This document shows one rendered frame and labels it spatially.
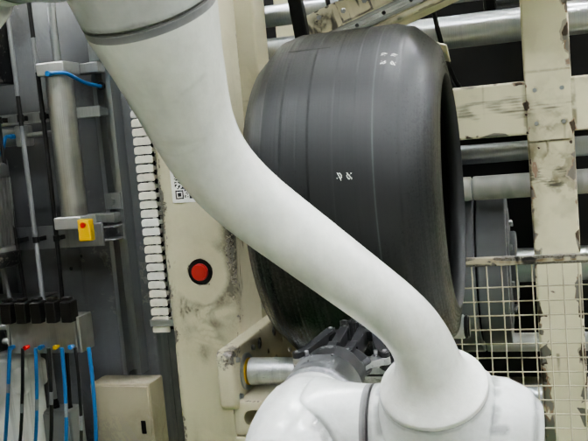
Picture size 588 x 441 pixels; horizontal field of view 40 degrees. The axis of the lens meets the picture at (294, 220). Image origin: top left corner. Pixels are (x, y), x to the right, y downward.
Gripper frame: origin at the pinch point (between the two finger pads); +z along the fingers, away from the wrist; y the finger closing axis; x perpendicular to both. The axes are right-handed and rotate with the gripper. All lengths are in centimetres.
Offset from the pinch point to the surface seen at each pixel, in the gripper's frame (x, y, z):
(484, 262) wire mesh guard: 9, -14, 59
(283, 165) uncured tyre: -22.8, 9.2, 3.0
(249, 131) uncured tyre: -27.5, 15.4, 8.3
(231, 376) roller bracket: 10.7, 23.1, 6.0
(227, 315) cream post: 4.8, 27.4, 18.3
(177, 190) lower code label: -17.2, 34.4, 21.0
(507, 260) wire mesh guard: 9, -19, 59
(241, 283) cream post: 0.1, 25.3, 21.5
